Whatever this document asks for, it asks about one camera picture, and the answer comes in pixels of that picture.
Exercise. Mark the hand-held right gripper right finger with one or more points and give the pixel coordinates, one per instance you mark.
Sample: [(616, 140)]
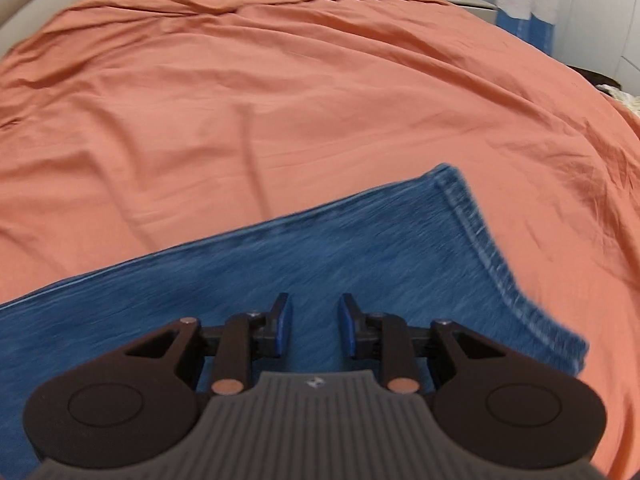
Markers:
[(346, 321)]

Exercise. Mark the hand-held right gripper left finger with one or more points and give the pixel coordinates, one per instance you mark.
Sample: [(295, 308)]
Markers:
[(283, 321)]

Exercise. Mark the blue denim pants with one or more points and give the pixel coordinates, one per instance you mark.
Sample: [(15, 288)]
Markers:
[(380, 240)]

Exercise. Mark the orange duvet cover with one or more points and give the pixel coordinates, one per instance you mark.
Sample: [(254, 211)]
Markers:
[(250, 85)]

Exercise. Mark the white bedside table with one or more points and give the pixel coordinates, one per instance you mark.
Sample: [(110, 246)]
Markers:
[(475, 6)]

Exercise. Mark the pale cloth pile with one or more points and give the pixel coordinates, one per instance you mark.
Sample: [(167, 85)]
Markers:
[(622, 96)]

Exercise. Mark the white and blue curtain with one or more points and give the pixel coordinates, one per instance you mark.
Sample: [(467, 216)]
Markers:
[(530, 0)]

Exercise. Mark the white wardrobe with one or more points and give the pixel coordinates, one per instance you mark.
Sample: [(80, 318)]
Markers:
[(600, 15)]

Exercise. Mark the beige bed headboard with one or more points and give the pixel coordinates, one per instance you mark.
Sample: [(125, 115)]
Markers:
[(30, 12)]

